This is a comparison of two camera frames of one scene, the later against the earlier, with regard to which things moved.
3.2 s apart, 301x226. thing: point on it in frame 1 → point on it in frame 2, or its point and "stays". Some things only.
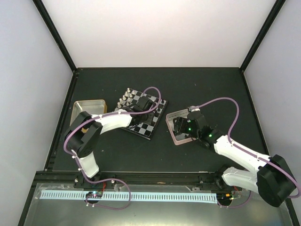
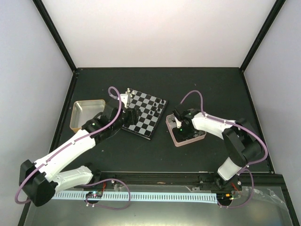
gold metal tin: (92, 107) stays
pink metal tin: (178, 139) stays
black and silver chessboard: (129, 99) stays
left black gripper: (149, 120) → (133, 116)
